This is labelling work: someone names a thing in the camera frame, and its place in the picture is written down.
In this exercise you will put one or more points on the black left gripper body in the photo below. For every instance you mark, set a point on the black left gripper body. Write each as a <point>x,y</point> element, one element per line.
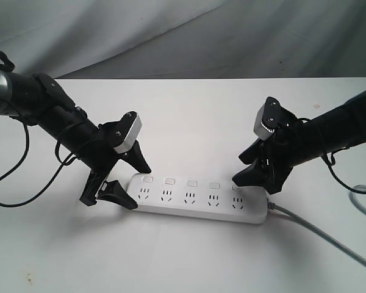
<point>96,151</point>

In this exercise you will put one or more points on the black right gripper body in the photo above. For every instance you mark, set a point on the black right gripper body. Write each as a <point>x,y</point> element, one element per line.
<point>277,149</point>

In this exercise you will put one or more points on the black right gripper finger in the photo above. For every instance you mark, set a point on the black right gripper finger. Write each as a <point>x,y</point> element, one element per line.
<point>249,155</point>
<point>256,174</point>

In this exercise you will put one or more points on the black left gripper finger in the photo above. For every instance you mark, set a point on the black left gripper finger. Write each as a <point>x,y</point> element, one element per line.
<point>113,192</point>
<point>135,158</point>

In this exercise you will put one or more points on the white five-outlet power strip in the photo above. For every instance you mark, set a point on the white five-outlet power strip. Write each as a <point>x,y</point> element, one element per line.
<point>202,198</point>

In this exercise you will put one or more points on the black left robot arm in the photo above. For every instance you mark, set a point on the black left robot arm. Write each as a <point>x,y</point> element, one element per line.
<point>40,100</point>

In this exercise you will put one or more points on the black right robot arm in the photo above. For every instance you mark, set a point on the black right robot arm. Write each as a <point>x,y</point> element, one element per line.
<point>339,129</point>

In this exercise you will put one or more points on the grey backdrop cloth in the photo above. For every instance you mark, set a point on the grey backdrop cloth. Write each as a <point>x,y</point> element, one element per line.
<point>185,39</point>

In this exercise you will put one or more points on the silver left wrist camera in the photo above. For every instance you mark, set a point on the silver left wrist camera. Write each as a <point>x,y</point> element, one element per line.
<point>126,131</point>

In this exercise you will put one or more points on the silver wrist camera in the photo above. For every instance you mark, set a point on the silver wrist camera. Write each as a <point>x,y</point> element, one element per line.
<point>267,118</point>
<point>126,131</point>

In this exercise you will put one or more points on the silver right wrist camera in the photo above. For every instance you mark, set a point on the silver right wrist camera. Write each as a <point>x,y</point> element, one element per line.
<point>267,118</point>

